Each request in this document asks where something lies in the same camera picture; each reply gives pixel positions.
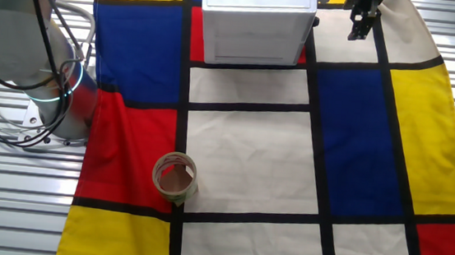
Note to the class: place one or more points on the brown cardboard block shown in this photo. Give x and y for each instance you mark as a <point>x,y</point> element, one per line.
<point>175,180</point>

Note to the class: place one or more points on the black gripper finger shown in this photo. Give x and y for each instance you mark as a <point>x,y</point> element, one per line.
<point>367,26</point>
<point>354,27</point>

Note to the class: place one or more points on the silver base mounting plate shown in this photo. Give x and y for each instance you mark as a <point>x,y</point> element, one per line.
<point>30,120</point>

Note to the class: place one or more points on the colour block patterned cloth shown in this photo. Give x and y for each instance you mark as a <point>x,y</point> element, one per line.
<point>250,154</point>

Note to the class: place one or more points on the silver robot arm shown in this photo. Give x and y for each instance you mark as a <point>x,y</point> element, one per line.
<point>12,34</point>

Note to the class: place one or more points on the white drawer cabinet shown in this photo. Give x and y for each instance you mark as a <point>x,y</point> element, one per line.
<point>257,18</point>

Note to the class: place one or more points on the white drawer with black knob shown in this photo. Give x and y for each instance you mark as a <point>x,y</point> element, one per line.
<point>315,21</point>

